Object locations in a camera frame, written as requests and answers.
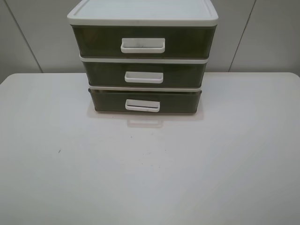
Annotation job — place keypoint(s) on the dark translucent drawer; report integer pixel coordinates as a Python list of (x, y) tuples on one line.
[(144, 75), (180, 42), (145, 101)]

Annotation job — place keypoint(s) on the white plastic drawer cabinet frame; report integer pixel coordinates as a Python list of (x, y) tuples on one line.
[(141, 13)]

